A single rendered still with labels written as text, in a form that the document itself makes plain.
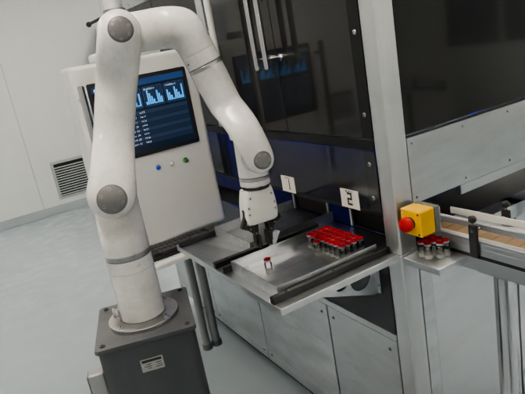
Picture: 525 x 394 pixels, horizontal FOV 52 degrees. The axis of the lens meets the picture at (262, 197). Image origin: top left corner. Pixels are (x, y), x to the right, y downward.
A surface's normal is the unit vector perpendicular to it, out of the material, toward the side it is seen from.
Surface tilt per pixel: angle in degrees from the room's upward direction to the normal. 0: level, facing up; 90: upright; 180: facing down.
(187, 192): 90
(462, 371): 90
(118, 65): 128
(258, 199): 91
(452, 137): 90
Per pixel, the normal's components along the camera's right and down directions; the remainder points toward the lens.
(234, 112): -0.12, -0.47
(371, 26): -0.84, 0.29
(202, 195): 0.51, 0.15
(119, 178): 0.39, -0.24
